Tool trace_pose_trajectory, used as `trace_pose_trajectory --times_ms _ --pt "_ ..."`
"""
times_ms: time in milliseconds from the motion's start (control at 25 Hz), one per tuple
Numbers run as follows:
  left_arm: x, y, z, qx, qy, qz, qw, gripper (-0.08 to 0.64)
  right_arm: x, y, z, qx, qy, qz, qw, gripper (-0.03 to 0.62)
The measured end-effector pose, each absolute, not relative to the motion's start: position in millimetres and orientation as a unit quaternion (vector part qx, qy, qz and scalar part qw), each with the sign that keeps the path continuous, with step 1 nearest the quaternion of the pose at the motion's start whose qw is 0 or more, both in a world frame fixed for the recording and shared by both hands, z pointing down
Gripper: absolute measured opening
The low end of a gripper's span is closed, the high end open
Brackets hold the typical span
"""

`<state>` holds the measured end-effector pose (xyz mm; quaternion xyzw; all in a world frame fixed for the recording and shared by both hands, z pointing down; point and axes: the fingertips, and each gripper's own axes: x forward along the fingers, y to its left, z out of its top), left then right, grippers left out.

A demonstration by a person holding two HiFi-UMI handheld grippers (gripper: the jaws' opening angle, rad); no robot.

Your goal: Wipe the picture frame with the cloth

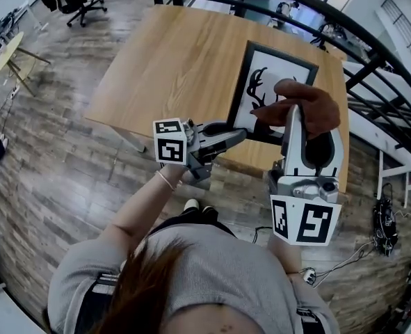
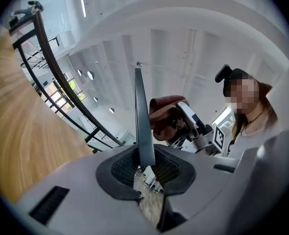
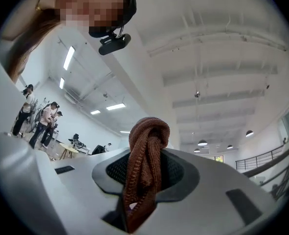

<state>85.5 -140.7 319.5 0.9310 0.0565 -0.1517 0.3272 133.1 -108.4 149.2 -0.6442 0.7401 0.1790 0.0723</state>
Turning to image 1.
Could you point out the person's shoe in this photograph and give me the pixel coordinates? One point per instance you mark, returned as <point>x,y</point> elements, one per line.
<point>209,210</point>
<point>191,204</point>

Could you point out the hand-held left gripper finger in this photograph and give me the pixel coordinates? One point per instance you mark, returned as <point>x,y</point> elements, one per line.
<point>213,128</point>
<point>226,138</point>

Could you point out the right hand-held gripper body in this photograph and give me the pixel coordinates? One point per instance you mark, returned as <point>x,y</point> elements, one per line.
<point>313,221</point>

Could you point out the person's left shoe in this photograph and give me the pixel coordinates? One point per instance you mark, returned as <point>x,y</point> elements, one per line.
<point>191,204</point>

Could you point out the framed deer picture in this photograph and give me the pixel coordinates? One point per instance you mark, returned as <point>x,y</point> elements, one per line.
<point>260,61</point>

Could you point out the white table leg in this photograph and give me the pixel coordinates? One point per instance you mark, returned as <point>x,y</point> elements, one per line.
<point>132,141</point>

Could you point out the person's grey knit shirt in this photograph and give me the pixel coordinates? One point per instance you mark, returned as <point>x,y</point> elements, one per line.
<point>226,273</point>

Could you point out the person's right shoe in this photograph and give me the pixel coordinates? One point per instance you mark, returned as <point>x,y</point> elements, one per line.
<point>209,210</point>

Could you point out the brown wiping cloth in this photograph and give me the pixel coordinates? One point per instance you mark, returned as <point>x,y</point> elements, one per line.
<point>313,106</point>

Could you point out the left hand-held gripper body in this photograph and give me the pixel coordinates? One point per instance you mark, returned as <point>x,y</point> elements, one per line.
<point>170,148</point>

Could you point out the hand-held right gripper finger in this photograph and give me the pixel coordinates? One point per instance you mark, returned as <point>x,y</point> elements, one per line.
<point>293,151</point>
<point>338,162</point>

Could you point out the person's right forearm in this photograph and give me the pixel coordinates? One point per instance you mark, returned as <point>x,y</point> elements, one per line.
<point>283,256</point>

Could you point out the person's black trousers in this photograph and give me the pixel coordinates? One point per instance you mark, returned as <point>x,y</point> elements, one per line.
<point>198,218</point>

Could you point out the black equipment bundle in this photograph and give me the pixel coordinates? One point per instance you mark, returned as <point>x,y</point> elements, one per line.
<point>386,224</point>

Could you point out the white metal frame stand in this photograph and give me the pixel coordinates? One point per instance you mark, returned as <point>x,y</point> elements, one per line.
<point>396,167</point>

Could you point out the white power strip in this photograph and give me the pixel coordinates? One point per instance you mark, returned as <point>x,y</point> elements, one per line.
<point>15,92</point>
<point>308,276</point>

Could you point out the round yellow side table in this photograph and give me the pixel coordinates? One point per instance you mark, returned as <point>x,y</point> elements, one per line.
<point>8,52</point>

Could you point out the person's left forearm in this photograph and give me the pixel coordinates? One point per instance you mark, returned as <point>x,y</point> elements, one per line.
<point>139,211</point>

